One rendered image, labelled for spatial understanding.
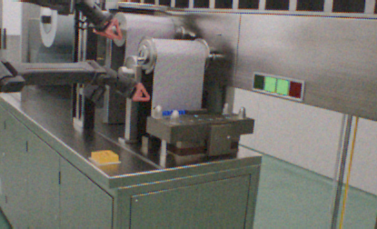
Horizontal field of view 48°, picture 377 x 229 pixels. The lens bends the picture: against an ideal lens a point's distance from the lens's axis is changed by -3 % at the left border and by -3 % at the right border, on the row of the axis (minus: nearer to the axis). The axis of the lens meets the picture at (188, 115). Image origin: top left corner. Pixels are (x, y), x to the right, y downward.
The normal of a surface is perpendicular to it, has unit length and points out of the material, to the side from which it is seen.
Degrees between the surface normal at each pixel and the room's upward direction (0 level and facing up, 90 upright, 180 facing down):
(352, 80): 90
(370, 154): 90
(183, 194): 90
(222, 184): 90
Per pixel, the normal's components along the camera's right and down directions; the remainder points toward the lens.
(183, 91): 0.58, 0.20
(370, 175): -0.81, 0.05
